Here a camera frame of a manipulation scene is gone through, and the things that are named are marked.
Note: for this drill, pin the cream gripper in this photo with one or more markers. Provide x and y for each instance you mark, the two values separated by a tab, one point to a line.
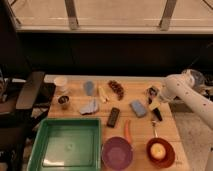
153	105

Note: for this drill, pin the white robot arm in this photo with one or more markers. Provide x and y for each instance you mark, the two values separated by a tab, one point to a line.
181	85

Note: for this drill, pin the green plastic tray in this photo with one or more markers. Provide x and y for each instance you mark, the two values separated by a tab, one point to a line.
67	145

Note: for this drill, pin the blue sponge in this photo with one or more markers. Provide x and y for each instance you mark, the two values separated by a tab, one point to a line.
138	108

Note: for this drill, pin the orange carrot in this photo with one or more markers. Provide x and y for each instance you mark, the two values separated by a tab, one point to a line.
127	134

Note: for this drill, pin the brown grape bunch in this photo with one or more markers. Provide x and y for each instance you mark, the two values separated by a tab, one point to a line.
116	88

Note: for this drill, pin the black remote control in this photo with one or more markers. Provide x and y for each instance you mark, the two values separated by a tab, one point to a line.
113	117

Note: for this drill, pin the yellow apple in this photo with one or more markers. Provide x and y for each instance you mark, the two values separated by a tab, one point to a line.
157	151

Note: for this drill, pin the yellow banana piece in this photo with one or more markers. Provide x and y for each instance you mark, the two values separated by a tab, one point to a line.
103	95

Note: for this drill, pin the blue-lidded round container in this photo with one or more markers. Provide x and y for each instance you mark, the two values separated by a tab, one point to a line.
198	76

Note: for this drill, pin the blue folded cloth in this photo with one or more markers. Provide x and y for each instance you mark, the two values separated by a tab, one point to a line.
91	107

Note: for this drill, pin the purple bowl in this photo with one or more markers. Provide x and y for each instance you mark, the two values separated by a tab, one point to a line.
117	153

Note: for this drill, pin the blue cup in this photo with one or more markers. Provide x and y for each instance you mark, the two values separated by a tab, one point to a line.
89	88

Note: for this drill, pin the small dark-filled cup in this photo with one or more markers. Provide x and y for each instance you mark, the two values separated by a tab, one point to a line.
64	101

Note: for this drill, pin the white cup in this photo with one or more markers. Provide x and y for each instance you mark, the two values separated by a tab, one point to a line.
61	83

